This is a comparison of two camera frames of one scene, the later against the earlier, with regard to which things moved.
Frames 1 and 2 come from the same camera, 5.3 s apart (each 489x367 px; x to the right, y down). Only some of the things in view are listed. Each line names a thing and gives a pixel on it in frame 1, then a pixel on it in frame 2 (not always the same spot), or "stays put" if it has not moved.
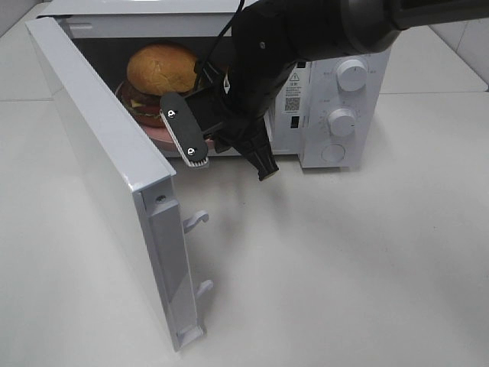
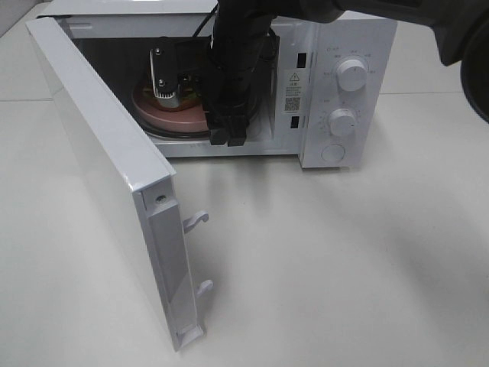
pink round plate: (160, 136) -> (192, 119)
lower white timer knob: (341, 122) stays put
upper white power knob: (352, 75) stays put
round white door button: (333, 153) stays put
